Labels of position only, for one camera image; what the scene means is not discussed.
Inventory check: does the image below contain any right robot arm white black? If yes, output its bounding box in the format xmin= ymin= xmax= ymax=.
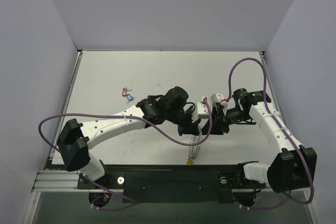
xmin=202 ymin=89 xmax=317 ymax=193

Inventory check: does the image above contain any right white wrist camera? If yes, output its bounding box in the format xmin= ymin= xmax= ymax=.
xmin=211 ymin=93 xmax=228 ymax=113

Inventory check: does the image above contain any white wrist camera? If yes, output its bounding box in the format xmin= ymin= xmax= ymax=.
xmin=193 ymin=97 xmax=209 ymax=122
xmin=211 ymin=93 xmax=228 ymax=113

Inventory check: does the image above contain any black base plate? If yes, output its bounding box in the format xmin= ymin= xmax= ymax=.
xmin=76 ymin=165 xmax=253 ymax=205

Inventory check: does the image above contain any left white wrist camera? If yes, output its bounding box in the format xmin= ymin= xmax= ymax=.
xmin=193 ymin=97 xmax=209 ymax=122

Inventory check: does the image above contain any red tag key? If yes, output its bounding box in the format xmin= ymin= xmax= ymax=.
xmin=122 ymin=87 xmax=132 ymax=97

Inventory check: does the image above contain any aluminium frame rail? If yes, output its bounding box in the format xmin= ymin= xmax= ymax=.
xmin=33 ymin=171 xmax=314 ymax=193

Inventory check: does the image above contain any blue tag key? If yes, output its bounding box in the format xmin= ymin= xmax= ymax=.
xmin=126 ymin=94 xmax=134 ymax=104

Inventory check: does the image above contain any round metal keyring disc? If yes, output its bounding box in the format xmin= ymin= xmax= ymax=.
xmin=188 ymin=126 xmax=203 ymax=160

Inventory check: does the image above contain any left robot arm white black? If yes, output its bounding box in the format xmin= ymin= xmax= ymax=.
xmin=57 ymin=87 xmax=200 ymax=188

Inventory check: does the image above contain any yellow tag key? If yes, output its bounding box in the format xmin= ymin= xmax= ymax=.
xmin=186 ymin=159 xmax=193 ymax=166

